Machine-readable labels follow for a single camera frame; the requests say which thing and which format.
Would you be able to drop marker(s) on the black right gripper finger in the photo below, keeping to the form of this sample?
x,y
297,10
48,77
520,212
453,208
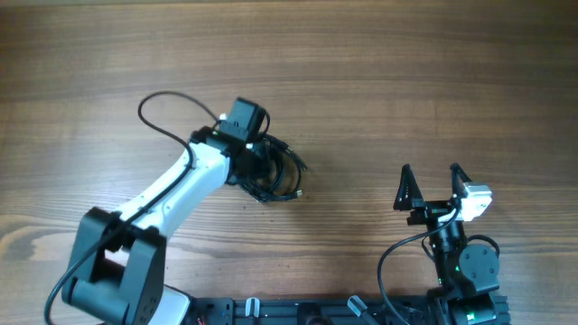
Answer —
x,y
408,196
459,179

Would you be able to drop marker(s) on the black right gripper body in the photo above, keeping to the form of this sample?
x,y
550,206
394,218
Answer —
x,y
432,209

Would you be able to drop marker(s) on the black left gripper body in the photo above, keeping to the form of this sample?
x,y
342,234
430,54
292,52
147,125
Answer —
x,y
252,163

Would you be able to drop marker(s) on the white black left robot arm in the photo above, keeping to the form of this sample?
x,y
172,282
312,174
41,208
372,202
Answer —
x,y
117,263

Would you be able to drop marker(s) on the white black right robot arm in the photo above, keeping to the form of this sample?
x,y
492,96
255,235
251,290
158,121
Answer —
x,y
467,267

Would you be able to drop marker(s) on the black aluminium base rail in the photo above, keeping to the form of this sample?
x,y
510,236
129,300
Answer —
x,y
316,311

